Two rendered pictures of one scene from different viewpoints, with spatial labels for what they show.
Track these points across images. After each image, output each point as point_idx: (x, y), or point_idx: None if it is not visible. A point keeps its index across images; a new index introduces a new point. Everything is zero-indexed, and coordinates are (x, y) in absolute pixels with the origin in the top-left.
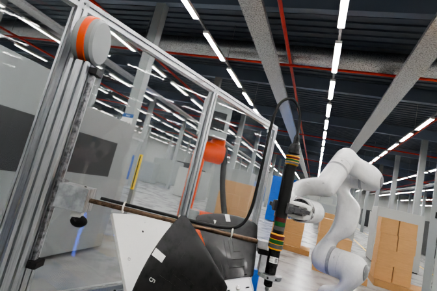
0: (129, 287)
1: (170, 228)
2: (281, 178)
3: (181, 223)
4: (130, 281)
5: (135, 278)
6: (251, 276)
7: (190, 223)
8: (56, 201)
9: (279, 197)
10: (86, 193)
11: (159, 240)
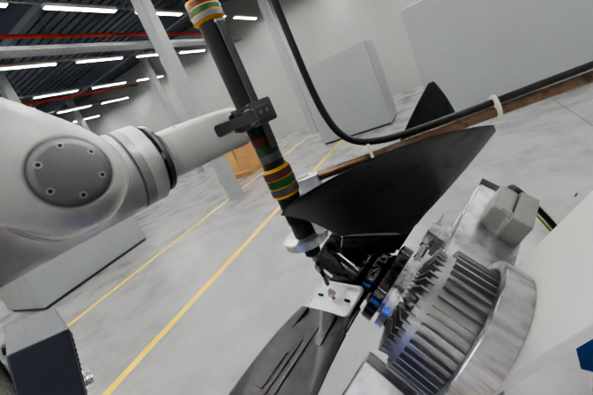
0: (575, 210)
1: (442, 93)
2: (237, 52)
3: (431, 92)
4: (582, 205)
5: (585, 210)
6: (340, 235)
7: (422, 95)
8: None
9: (252, 93)
10: None
11: (450, 103)
